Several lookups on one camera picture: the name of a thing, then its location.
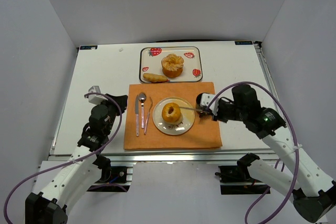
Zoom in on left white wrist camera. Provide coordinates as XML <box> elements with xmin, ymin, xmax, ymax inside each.
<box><xmin>84</xmin><ymin>86</ymin><xmax>106</xmax><ymax>105</ymax></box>

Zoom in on pink handled fork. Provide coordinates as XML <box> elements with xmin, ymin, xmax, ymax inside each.
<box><xmin>144</xmin><ymin>96</ymin><xmax>153</xmax><ymax>135</ymax></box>

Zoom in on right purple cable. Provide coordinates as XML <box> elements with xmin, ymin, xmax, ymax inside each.
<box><xmin>204</xmin><ymin>81</ymin><xmax>300</xmax><ymax>224</ymax></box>

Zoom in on pink handled spoon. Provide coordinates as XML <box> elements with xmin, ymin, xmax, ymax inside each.
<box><xmin>139</xmin><ymin>92</ymin><xmax>146</xmax><ymax>129</ymax></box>

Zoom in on glazed ring donut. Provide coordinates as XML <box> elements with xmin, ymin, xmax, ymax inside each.
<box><xmin>161</xmin><ymin>102</ymin><xmax>181</xmax><ymax>123</ymax></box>

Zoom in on corner blue label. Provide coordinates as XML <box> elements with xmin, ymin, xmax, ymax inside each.
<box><xmin>235</xmin><ymin>40</ymin><xmax>254</xmax><ymax>46</ymax></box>
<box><xmin>79</xmin><ymin>45</ymin><xmax>98</xmax><ymax>50</ymax></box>

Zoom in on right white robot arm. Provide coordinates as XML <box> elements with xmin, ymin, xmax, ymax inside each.
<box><xmin>200</xmin><ymin>82</ymin><xmax>335</xmax><ymax>223</ymax></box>

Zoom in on purple cable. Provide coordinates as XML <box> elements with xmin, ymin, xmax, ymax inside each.
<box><xmin>3</xmin><ymin>93</ymin><xmax>123</xmax><ymax>224</ymax></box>
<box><xmin>204</xmin><ymin>81</ymin><xmax>300</xmax><ymax>224</ymax></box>

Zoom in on aluminium table frame rail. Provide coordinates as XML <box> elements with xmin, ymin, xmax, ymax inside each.
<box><xmin>49</xmin><ymin>41</ymin><xmax>277</xmax><ymax>163</ymax></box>

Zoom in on right corner blue label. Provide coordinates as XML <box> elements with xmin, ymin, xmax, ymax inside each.
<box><xmin>235</xmin><ymin>40</ymin><xmax>254</xmax><ymax>46</ymax></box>

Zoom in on twisted bread stick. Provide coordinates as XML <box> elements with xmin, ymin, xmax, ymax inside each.
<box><xmin>143</xmin><ymin>73</ymin><xmax>170</xmax><ymax>83</ymax></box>

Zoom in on cream two-tone plate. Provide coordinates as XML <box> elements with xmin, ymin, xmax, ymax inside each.
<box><xmin>152</xmin><ymin>97</ymin><xmax>195</xmax><ymax>135</ymax></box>

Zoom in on left corner blue label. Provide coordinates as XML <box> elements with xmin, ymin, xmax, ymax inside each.
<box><xmin>79</xmin><ymin>45</ymin><xmax>98</xmax><ymax>50</ymax></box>

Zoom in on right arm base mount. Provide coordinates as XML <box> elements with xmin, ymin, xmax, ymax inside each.
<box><xmin>215</xmin><ymin>165</ymin><xmax>268</xmax><ymax>195</ymax></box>

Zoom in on dark green mug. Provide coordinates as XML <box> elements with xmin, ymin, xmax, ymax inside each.
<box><xmin>195</xmin><ymin>93</ymin><xmax>208</xmax><ymax>118</ymax></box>

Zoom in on orange cloth placemat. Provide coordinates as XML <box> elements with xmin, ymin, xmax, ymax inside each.
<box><xmin>124</xmin><ymin>82</ymin><xmax>222</xmax><ymax>151</ymax></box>

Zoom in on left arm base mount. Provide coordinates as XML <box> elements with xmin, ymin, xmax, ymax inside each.
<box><xmin>87</xmin><ymin>166</ymin><xmax>133</xmax><ymax>193</ymax></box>

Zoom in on large sugared crown bun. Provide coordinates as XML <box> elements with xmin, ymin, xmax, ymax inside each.
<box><xmin>161</xmin><ymin>54</ymin><xmax>184</xmax><ymax>78</ymax></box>

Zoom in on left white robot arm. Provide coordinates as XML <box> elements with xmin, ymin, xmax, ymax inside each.
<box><xmin>25</xmin><ymin>92</ymin><xmax>128</xmax><ymax>223</ymax></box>

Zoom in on metal tongs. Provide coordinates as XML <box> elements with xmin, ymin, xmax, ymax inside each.
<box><xmin>180</xmin><ymin>106</ymin><xmax>210</xmax><ymax>114</ymax></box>

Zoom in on pale bagel bread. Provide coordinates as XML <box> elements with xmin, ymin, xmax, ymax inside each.
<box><xmin>169</xmin><ymin>114</ymin><xmax>183</xmax><ymax>125</ymax></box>

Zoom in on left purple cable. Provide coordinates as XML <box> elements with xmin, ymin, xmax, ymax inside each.
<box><xmin>3</xmin><ymin>93</ymin><xmax>123</xmax><ymax>224</ymax></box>

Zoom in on pink handled knife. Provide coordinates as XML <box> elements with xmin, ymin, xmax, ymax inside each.
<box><xmin>134</xmin><ymin>95</ymin><xmax>139</xmax><ymax>137</ymax></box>

